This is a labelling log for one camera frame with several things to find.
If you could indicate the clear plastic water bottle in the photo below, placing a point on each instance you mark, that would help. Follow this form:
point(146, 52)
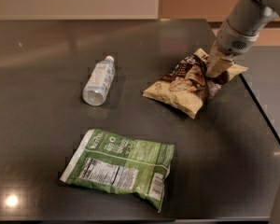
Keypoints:
point(98, 86)

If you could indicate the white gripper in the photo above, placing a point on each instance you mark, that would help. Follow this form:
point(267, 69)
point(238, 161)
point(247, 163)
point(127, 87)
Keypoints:
point(230, 43)

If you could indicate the brown chip bag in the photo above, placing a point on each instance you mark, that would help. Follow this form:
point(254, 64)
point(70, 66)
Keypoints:
point(187, 88)

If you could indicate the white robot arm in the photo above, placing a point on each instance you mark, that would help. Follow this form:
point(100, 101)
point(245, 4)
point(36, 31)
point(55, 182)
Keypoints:
point(239, 31)

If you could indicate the green jalapeno chip bag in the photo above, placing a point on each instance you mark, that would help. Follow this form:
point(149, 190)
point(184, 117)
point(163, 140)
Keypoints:
point(118, 164)

